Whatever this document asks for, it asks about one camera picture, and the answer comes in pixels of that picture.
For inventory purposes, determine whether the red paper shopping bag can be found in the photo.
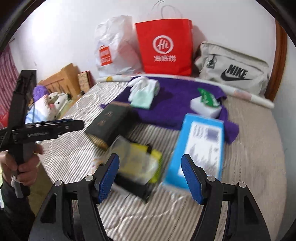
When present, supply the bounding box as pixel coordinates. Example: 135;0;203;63
134;0;194;77

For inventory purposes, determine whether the blue tissue pack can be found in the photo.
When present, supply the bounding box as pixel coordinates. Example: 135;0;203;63
163;113;224;191

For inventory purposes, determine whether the mint green cloth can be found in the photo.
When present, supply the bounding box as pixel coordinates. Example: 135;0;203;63
130;90;154;109

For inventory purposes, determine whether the person's left forearm sleeve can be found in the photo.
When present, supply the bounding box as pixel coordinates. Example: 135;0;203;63
1;168;35;240

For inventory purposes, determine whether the bubble wrap bag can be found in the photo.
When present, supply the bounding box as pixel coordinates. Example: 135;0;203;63
92;136;163;184

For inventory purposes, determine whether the white sponge block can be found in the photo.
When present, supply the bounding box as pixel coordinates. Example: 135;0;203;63
190;96;222;118

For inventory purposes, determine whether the brown patterned box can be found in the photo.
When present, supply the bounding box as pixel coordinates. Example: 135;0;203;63
77;71;92;93

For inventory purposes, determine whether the rolled white poster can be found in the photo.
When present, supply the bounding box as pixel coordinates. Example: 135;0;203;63
95;74;274;109

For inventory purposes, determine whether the pink striped curtain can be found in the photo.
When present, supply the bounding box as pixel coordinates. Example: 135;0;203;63
0;45;19;128

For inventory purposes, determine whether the white Miniso plastic bag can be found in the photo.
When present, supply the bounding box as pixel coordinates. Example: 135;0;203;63
94;16;142;77

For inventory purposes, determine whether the green wet wipe packet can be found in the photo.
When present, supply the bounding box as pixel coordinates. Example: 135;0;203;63
198;88;220;108

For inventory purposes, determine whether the person's left hand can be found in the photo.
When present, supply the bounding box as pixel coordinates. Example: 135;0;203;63
1;144;44;187

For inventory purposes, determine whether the plush toy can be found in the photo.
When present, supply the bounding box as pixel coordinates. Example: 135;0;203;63
25;92;68;123

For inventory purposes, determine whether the yellow black cloth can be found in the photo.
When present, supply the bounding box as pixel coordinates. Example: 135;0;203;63
110;136;162;202

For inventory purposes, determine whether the striped grey bed quilt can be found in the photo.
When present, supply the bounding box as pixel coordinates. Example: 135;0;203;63
40;96;287;240

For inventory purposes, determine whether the beige Nike bag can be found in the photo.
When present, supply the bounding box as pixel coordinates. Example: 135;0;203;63
195;41;269;95

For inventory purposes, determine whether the dark green tea box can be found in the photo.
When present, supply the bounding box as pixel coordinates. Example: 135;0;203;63
85;101;138;150

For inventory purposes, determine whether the wooden headboard furniture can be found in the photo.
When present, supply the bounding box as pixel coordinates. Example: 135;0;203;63
38;63;81;99

